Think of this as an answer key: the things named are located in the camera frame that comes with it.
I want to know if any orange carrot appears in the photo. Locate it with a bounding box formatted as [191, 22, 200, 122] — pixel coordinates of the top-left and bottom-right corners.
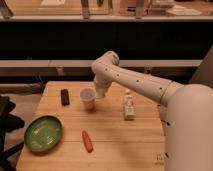
[82, 131, 93, 153]

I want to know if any green plate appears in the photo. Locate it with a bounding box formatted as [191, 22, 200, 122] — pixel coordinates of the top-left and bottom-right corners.
[24, 115, 62, 153]

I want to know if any white bottle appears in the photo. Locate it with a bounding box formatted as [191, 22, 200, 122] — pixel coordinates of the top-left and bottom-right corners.
[123, 89, 135, 121]

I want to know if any dark sponge block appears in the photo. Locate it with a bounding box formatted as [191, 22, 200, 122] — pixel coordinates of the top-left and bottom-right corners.
[61, 89, 70, 106]

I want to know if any wooden shelf rail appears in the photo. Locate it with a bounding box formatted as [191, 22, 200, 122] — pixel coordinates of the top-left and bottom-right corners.
[0, 60, 202, 68]

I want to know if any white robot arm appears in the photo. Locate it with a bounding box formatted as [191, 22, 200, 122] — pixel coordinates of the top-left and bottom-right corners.
[91, 51, 213, 171]

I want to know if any black chair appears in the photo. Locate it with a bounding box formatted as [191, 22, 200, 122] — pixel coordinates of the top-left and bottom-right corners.
[0, 96, 25, 171]

